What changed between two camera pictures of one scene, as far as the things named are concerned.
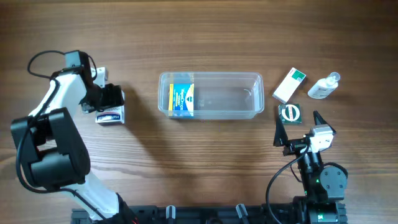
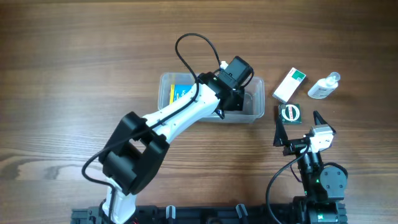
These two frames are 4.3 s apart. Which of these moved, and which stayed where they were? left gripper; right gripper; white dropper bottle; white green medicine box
Moved: left gripper
Stayed: white green medicine box; white dropper bottle; right gripper
